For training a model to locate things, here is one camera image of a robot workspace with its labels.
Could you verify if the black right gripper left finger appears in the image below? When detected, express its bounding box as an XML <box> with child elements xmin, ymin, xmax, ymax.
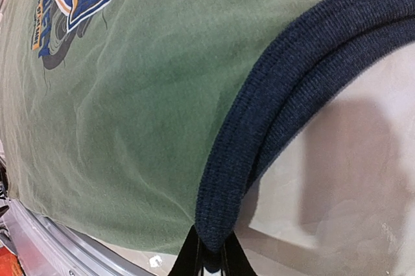
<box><xmin>170</xmin><ymin>226</ymin><xmax>203</xmax><ymax>276</ymax></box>

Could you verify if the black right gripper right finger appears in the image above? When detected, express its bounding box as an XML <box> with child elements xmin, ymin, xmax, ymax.
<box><xmin>222</xmin><ymin>235</ymin><xmax>256</xmax><ymax>276</ymax></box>

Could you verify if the green sleeveless shirt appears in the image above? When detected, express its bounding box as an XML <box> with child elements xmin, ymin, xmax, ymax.
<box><xmin>0</xmin><ymin>0</ymin><xmax>415</xmax><ymax>273</ymax></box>

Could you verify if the aluminium front rail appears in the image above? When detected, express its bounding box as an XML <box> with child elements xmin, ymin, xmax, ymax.
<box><xmin>1</xmin><ymin>200</ymin><xmax>150</xmax><ymax>276</ymax></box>

